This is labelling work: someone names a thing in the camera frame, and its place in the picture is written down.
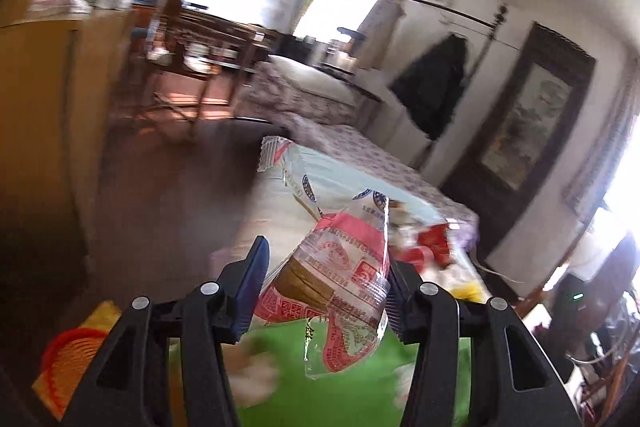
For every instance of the wooden table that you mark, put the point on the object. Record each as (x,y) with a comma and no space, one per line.
(215,32)

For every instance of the white pillow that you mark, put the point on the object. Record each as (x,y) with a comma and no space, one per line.
(310,77)

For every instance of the yellow item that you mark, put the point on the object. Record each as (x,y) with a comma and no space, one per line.
(470,291)

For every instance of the red-orange mesh plastic basket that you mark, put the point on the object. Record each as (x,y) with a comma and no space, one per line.
(70,357)

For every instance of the dark metal coat rack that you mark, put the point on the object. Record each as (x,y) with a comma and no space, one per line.
(450,9)

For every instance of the red packet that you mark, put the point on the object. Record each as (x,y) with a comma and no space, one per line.
(430,242)

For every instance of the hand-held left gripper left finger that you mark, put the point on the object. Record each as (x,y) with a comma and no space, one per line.
(252,287)

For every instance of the dark framed landscape painting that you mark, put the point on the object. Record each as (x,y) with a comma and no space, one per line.
(530,117)

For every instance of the beige curtain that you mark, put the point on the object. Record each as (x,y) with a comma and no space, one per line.
(395,7)

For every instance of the clear red-printed plastic wrapper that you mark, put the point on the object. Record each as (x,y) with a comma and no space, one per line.
(340,267)

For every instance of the purple floral bed sheet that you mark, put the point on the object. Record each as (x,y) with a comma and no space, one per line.
(360,152)

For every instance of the checkered curtain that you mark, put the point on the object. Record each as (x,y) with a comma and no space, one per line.
(610,157)

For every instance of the folded floral quilt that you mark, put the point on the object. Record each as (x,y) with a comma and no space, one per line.
(300,99)

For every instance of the light wooden wardrobe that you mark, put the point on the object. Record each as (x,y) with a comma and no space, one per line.
(45,107)

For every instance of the wooden chair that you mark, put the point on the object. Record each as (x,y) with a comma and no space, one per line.
(170,99)

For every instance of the black jacket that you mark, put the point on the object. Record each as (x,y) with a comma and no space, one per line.
(435,82)

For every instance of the bed with patterned sheet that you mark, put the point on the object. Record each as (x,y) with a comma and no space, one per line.
(325,402)

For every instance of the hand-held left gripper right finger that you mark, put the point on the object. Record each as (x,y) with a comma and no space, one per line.
(406,307)

